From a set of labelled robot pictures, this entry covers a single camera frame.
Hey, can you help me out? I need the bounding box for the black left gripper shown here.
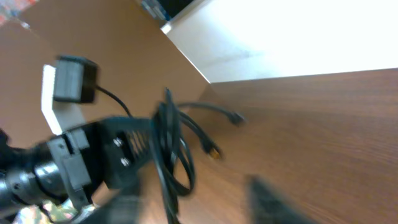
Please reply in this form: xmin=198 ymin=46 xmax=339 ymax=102
xmin=46 ymin=116 xmax=151 ymax=210

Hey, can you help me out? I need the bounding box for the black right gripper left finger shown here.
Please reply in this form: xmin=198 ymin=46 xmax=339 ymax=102
xmin=80 ymin=186 xmax=142 ymax=224

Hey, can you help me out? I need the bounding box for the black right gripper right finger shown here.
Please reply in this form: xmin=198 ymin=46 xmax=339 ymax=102
xmin=247 ymin=175 xmax=314 ymax=224

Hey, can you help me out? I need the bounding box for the black USB cable bundle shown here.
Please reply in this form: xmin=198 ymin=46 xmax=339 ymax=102
xmin=149 ymin=88 xmax=246 ymax=224

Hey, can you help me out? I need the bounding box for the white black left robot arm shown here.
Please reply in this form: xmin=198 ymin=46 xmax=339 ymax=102
xmin=1 ymin=116 xmax=152 ymax=217

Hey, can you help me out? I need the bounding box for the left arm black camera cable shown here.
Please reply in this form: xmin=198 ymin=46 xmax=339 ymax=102
xmin=95 ymin=85 xmax=134 ymax=118

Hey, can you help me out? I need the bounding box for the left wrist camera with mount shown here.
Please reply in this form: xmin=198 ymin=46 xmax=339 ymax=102
xmin=40 ymin=55 xmax=100 ymax=135

